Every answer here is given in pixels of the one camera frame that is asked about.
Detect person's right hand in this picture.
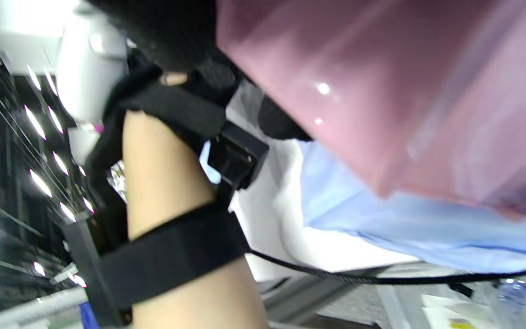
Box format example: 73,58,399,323
85,0,313,154

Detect pink translucent plastic box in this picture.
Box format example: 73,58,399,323
215,0,526,221

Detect person's right forearm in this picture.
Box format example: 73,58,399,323
121,110,270,329

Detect white tracker on glove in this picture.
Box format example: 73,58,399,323
55,0,129,166

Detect rows of ceiling lights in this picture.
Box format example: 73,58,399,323
0,64,97,289

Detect white cloth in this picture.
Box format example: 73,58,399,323
225,81,420,282

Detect light blue cloth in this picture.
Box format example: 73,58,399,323
300,139,526,275

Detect white paper sheets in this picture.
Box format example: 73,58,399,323
421,292,497,329

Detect clear plastic water bottle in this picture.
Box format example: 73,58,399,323
496,278,526,317

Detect black plastic bracket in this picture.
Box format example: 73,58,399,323
206,121,270,206

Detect black wrist strap mount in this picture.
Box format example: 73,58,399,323
62,201,251,328

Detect grey metal rail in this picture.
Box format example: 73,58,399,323
0,286,91,329

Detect black cable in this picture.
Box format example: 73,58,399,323
247,249,526,287

